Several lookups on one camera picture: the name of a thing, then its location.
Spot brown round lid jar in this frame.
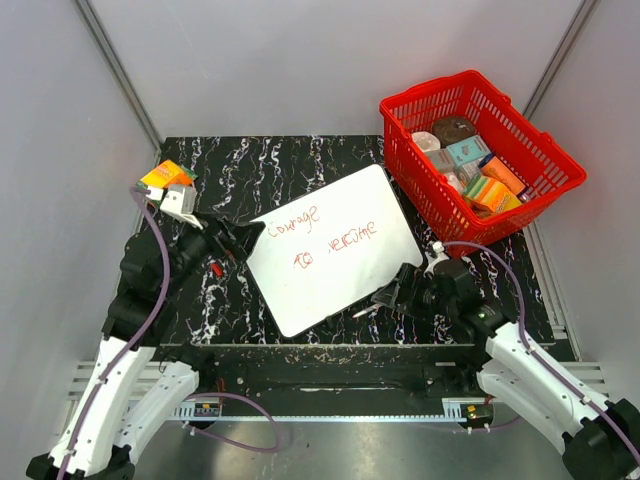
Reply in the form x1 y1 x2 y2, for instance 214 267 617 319
431 116 477 148

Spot red plastic shopping basket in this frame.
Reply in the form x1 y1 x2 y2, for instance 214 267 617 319
379 70 587 257

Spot white whiteboard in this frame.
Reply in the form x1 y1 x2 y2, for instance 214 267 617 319
247 165 423 338

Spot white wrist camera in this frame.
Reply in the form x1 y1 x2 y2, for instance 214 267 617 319
145 184 204 230
424 241 450 276

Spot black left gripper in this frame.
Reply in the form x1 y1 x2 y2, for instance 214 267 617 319
161 210 266 295

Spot red whiteboard marker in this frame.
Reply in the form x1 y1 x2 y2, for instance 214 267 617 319
352 305 380 319

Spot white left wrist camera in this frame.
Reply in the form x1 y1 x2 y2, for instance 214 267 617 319
145 184 204 230

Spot teal cardboard box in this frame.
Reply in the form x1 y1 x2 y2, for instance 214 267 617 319
446 135 491 167

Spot orange green snack box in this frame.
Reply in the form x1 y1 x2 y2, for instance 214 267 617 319
136 160 197 204

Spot orange blue box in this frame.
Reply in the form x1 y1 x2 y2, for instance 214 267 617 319
478 154 527 198

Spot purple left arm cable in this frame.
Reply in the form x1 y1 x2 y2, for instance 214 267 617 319
55 185 285 480

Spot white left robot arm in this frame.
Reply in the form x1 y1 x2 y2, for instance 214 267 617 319
26 214 265 479

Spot red marker cap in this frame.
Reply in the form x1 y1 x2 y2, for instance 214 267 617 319
211 262 224 277

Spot white toilet paper roll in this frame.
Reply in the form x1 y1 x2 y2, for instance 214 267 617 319
411 131 441 153

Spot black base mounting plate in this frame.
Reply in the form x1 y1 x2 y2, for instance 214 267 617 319
155 344 485 399

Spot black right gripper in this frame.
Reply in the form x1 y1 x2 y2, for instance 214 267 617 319
372 263 457 324

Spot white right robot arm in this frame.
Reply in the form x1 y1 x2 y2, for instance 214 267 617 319
372 260 639 479

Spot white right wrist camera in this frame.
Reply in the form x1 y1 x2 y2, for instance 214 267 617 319
424 241 450 276

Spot yellow green sponge pack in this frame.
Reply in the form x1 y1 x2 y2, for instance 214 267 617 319
463 174 522 214

